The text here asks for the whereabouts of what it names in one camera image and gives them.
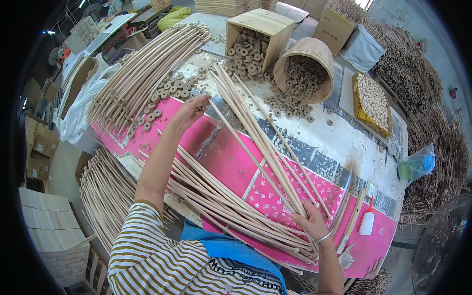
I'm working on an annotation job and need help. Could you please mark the person's right hand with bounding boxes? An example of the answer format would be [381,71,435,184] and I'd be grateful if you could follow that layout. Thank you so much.
[291,199,333,243]

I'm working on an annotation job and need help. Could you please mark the person's left hand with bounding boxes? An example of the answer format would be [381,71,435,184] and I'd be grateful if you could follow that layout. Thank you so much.
[171,94,212,132]

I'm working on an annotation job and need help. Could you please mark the bundle of wooden dowels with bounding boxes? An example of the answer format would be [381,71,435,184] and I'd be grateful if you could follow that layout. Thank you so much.
[210,63,334,222]

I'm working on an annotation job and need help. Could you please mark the pile of wooden rings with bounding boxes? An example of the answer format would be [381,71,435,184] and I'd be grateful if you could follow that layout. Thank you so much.
[126,66,208,140]
[221,28,275,83]
[263,55,335,127]

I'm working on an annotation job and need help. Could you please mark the pile of dowels with rings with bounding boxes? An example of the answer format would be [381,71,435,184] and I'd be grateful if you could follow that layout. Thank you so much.
[86,21,213,138]

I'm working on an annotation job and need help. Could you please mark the pink patterned table cover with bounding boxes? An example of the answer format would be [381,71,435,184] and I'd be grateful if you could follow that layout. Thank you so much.
[90,97,399,279]

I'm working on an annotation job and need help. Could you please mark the yellow green bag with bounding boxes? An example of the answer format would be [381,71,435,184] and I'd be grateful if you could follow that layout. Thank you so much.
[157,6,193,32]

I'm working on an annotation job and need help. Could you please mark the stack of pale wood planks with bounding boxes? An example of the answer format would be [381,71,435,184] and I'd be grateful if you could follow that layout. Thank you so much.
[193,0,279,18]

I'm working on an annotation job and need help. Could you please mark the square wooden box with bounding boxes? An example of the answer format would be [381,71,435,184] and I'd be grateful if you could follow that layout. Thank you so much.
[225,8,296,73]

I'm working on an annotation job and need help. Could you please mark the pile of plain wooden dowels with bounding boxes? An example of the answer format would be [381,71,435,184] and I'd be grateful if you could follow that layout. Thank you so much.
[137,128,321,276]

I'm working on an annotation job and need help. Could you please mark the round wooden bucket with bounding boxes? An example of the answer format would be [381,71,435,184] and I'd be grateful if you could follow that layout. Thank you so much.
[273,37,335,105]

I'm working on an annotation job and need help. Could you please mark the white plastic sheet bag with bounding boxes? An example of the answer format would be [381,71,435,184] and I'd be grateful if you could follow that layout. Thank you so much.
[53,62,122,145]

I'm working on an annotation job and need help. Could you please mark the heap of wooden dowels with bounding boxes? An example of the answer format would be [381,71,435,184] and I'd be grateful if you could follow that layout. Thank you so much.
[79,147,179,256]

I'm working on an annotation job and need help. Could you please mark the white wicker baskets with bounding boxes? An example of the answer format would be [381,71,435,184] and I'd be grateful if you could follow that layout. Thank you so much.
[64,16,99,55]

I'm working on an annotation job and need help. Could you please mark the brown cardboard box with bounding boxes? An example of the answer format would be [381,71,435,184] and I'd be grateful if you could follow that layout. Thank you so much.
[312,8,357,57]

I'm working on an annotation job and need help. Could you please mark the small desk fan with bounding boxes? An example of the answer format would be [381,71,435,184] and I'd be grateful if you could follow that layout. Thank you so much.
[47,47,62,67]

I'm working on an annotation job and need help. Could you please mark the person's body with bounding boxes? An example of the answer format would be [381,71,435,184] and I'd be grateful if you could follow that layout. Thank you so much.
[107,200,288,295]

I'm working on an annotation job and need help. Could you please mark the stack of cardboard boxes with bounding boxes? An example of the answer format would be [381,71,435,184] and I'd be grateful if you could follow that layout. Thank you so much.
[24,114,60,182]

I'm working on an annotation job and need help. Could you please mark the white lined carton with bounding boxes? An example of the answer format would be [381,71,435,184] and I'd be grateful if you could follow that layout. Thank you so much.
[339,24,386,73]

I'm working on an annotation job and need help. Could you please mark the yellow box of wooden beads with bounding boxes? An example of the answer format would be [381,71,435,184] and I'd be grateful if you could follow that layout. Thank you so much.
[352,70,394,139]

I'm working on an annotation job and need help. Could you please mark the wooden strip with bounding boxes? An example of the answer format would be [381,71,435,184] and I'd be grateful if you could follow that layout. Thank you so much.
[336,187,367,255]

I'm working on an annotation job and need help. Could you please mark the stack of wooden boards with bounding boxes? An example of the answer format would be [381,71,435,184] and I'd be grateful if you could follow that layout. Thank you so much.
[18,187,91,288]

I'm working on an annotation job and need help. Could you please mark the white glue bottle red tip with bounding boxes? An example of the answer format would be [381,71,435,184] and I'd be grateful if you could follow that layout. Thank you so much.
[358,195,375,236]

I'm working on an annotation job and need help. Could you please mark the blue green plastic bag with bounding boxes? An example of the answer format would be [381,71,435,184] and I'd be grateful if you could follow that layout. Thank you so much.
[397,143,437,186]

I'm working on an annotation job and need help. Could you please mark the large heap of ringed sticks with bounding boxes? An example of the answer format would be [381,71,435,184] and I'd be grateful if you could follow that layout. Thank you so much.
[326,0,471,230]

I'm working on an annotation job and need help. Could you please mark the small stack of wooden discs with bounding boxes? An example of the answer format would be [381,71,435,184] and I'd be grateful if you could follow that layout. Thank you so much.
[364,257,384,280]

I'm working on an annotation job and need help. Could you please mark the black floor fan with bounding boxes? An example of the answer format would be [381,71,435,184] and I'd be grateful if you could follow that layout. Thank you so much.
[411,193,472,295]

